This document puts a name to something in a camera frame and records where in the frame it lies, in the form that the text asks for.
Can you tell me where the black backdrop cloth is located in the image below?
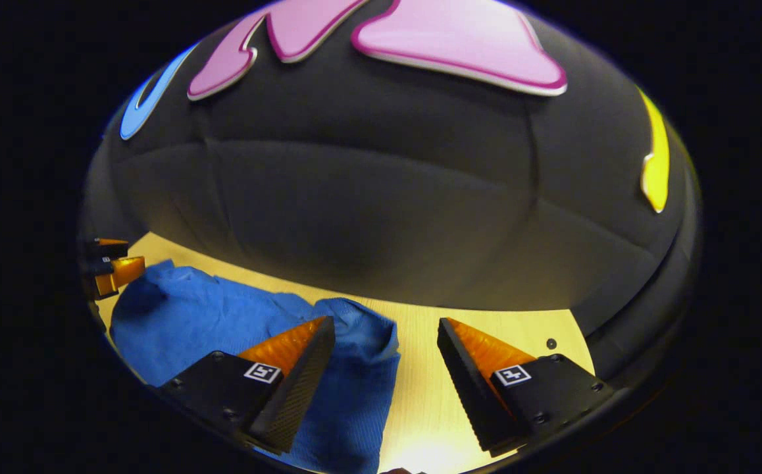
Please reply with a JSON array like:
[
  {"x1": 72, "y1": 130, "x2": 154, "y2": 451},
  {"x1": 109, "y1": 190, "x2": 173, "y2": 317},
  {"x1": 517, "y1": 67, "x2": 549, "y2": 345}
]
[{"x1": 80, "y1": 0, "x2": 705, "y2": 386}]

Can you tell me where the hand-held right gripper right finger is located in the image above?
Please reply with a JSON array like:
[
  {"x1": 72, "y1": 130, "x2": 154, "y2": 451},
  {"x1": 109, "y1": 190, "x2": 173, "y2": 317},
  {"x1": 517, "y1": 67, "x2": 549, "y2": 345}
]
[{"x1": 436, "y1": 317, "x2": 616, "y2": 460}]

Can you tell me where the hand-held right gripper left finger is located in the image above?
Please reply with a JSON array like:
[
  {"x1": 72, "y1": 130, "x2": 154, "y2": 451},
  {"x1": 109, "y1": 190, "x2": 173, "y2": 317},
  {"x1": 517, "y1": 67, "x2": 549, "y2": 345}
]
[{"x1": 156, "y1": 315, "x2": 337, "y2": 456}]

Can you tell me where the blue collared shirt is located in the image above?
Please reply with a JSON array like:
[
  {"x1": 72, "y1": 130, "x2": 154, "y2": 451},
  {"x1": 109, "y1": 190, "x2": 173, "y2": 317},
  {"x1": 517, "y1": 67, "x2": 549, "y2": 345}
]
[{"x1": 109, "y1": 259, "x2": 402, "y2": 474}]

